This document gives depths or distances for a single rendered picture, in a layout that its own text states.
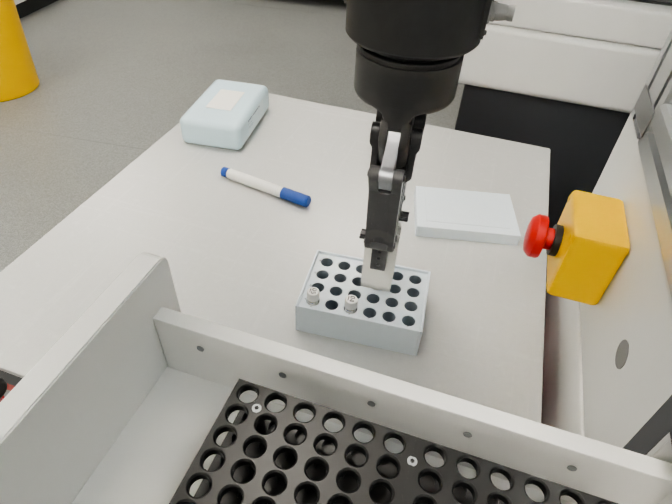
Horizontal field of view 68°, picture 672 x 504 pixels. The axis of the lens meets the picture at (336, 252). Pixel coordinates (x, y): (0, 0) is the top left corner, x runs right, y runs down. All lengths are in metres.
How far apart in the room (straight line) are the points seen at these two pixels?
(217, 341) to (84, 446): 0.10
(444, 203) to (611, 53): 0.38
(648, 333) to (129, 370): 0.34
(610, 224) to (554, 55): 0.48
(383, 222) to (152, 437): 0.23
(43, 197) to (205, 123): 1.46
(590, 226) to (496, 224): 0.21
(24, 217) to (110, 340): 1.78
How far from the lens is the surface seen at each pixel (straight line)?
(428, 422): 0.34
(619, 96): 0.94
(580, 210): 0.48
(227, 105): 0.81
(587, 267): 0.47
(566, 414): 0.52
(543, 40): 0.90
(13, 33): 2.91
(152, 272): 0.35
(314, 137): 0.81
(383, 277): 0.49
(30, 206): 2.15
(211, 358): 0.37
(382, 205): 0.38
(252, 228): 0.63
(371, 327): 0.49
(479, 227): 0.64
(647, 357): 0.38
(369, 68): 0.36
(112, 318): 0.33
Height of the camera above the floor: 1.17
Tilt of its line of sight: 43 degrees down
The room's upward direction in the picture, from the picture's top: 3 degrees clockwise
